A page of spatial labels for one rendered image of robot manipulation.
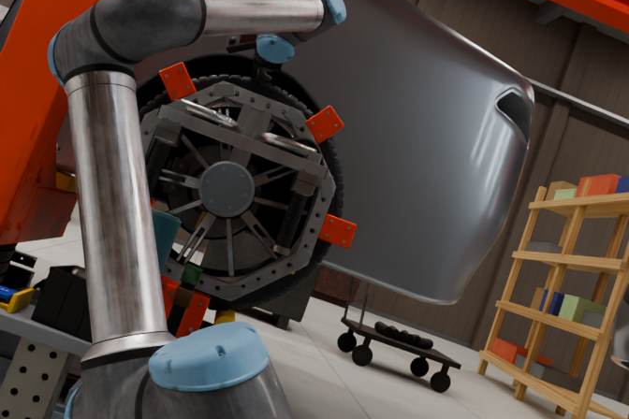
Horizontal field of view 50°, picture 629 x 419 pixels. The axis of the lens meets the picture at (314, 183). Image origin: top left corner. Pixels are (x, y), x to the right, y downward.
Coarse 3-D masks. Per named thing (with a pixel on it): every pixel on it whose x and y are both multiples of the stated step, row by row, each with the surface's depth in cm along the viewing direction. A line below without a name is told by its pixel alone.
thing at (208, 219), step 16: (224, 112) 189; (272, 128) 190; (288, 128) 189; (192, 144) 187; (224, 160) 188; (160, 176) 186; (176, 176) 186; (192, 176) 187; (256, 176) 189; (272, 176) 190; (176, 208) 186; (192, 208) 186; (304, 208) 204; (208, 224) 187; (256, 224) 188; (192, 240) 186; (272, 240) 189; (176, 256) 194; (272, 256) 189; (208, 272) 192; (224, 272) 199; (240, 272) 196
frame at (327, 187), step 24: (192, 96) 177; (216, 96) 178; (240, 96) 179; (264, 96) 180; (144, 120) 175; (288, 120) 180; (144, 144) 175; (312, 216) 180; (312, 240) 180; (168, 264) 175; (216, 288) 182; (240, 288) 176
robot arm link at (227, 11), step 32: (128, 0) 105; (160, 0) 106; (192, 0) 109; (224, 0) 119; (256, 0) 128; (288, 0) 138; (320, 0) 149; (128, 32) 106; (160, 32) 107; (192, 32) 111; (224, 32) 122; (256, 32) 132; (320, 32) 157
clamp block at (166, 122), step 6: (162, 120) 154; (168, 120) 155; (162, 126) 154; (168, 126) 155; (174, 126) 155; (180, 126) 155; (156, 132) 154; (162, 132) 154; (168, 132) 155; (174, 132) 155; (180, 132) 156; (162, 138) 154; (168, 138) 154; (174, 138) 155; (180, 138) 161; (168, 144) 162; (174, 144) 156
